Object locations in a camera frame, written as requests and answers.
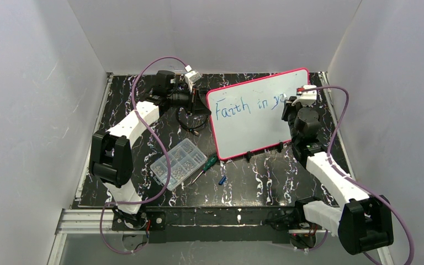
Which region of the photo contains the pink framed whiteboard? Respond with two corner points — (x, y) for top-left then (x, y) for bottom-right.
(206, 68), (309, 160)

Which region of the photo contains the blue marker cap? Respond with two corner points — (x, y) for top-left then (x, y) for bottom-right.
(219, 176), (227, 186)

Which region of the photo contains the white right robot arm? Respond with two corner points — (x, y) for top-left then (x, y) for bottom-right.
(282, 96), (394, 255)

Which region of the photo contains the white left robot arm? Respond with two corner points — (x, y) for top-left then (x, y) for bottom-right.
(88, 67), (210, 215)

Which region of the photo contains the black whiteboard clip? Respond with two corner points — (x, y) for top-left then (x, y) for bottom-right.
(277, 142), (284, 153)
(245, 151), (252, 162)

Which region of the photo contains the clear plastic screw box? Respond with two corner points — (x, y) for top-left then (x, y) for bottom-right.
(150, 139), (207, 191)

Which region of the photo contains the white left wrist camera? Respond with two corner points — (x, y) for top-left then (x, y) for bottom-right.
(184, 65), (202, 91)

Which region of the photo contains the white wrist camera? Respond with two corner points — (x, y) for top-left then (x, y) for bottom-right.
(184, 65), (202, 91)
(292, 84), (317, 107)

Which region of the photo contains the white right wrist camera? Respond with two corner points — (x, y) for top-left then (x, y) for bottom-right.
(292, 84), (317, 107)

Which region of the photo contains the black coiled cable with plug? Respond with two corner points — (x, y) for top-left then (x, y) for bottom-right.
(175, 106), (210, 137)

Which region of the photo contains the green handled screwdriver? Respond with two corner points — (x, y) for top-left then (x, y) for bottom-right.
(190, 154), (219, 184)

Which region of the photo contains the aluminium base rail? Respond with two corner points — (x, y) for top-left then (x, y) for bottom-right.
(56, 206), (330, 243)

